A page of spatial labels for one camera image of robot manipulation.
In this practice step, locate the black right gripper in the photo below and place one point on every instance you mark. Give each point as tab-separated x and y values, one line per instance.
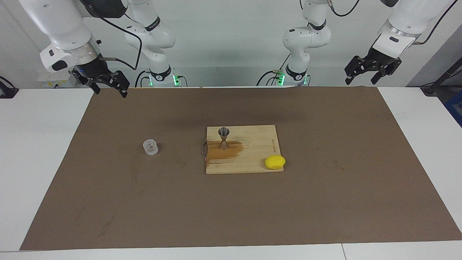
93	70

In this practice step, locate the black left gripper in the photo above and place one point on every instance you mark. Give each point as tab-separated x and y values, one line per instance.
382	62

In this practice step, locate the clear glass cup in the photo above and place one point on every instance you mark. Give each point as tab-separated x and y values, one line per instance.
151	148

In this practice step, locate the steel double jigger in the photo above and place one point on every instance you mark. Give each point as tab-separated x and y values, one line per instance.
223	144

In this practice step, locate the blue box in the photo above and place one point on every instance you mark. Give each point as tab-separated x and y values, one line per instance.
455	106

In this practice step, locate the yellow lemon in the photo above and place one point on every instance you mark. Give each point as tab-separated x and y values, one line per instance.
275	162

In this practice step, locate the wooden cutting board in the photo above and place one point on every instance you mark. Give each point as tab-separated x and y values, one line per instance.
252	151

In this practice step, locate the brown table mat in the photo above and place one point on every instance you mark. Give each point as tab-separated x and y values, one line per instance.
231	209

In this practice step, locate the white wall socket box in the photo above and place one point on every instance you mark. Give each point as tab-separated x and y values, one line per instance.
54	81

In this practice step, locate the black stand bracket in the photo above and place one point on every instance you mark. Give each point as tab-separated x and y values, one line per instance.
442	77

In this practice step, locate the black clamp mount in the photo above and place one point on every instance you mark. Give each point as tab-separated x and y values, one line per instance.
7	92

